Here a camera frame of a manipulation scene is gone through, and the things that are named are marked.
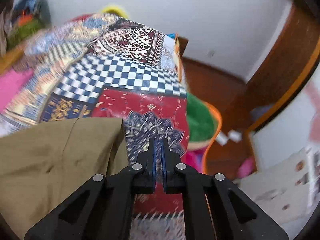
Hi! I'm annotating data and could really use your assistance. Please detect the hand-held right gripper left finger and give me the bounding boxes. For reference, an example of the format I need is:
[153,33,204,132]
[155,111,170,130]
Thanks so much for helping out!
[24,138,157,240]

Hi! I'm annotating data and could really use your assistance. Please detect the patchwork blanket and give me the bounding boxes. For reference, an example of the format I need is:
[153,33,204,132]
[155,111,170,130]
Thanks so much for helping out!
[0,14,190,240]

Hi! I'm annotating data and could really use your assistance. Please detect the brown wooden door frame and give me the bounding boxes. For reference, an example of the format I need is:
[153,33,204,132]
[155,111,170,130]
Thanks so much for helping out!
[181,2,320,178]

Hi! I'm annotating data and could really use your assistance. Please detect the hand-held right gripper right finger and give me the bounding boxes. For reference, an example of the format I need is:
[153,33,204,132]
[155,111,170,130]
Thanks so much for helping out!
[160,138,288,240]

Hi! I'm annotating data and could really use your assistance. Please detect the white printed paper sheets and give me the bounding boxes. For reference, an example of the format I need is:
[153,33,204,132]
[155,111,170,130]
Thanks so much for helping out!
[239,140,320,227]

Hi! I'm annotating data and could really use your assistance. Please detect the green cushion with orange rim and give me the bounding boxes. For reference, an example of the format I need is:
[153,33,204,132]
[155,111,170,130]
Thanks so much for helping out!
[186,94,223,173]

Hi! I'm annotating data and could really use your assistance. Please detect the khaki pants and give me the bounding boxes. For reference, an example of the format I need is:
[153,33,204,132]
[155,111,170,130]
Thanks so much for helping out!
[0,117,129,240]

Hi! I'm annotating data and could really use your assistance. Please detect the pink cloth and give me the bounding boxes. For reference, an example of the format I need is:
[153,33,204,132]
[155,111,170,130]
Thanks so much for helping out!
[0,69,34,113]

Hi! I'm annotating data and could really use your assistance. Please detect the yellow plastic hoop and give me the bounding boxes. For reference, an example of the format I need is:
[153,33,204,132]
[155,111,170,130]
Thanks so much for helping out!
[100,4,128,18]

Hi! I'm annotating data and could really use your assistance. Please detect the green bag with clutter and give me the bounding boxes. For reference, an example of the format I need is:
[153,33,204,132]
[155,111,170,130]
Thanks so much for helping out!
[5,0,52,50]

